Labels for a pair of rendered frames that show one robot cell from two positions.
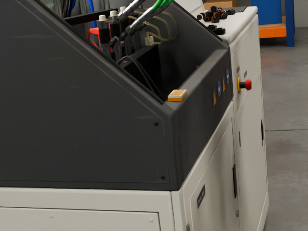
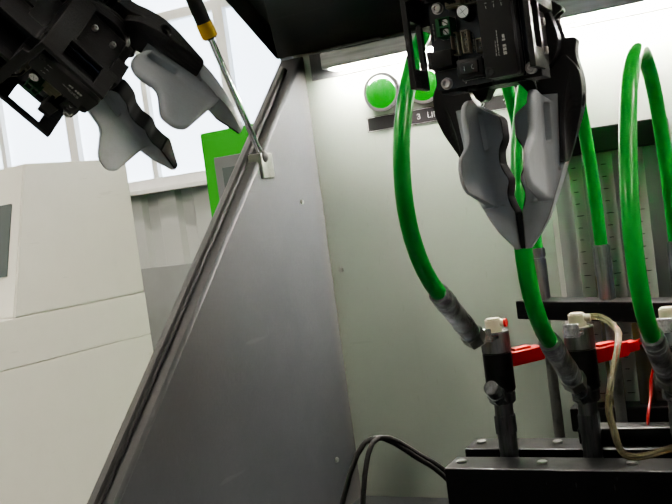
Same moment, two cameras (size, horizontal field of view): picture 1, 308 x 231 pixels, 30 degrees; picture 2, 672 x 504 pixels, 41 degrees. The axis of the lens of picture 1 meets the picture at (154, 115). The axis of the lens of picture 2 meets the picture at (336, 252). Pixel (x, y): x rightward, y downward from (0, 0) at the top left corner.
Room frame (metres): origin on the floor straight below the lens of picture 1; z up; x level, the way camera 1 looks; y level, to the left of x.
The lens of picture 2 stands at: (1.46, -0.77, 1.24)
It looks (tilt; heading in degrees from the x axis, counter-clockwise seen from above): 3 degrees down; 98
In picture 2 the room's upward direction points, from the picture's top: 8 degrees counter-clockwise
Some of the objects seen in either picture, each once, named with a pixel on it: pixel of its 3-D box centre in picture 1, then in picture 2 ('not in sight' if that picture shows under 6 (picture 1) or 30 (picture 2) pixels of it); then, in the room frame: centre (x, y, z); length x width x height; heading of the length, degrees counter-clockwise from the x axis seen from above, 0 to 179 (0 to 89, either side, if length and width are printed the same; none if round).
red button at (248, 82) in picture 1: (244, 85); not in sight; (1.81, -0.31, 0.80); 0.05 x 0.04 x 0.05; 161
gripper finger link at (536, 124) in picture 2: not in sight; (533, 169); (1.50, -0.24, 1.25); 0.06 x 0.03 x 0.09; 71
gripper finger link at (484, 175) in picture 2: not in sight; (481, 176); (1.47, -0.23, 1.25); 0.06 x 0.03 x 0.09; 71
